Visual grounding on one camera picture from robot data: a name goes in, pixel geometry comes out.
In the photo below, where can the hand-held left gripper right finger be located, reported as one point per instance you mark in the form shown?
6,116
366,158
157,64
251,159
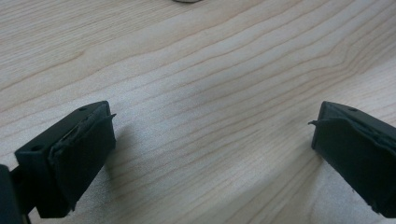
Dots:
358,155

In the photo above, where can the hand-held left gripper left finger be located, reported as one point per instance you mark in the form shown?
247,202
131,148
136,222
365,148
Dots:
67,158

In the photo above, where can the dark round object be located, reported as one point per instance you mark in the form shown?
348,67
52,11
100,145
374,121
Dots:
186,1

